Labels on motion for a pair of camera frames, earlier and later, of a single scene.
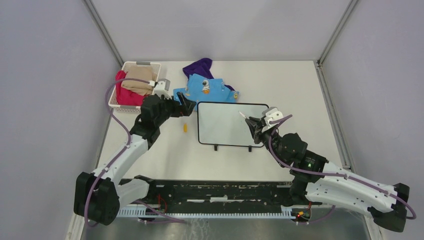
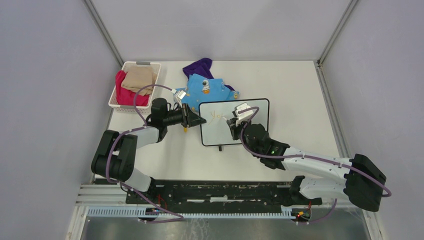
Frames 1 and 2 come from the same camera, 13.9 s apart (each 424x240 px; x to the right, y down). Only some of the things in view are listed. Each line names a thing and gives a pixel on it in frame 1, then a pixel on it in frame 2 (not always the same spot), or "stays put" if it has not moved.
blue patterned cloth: (200, 88) stays put
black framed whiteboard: (220, 123) stays put
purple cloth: (202, 67) stays put
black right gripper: (255, 128) to (234, 128)
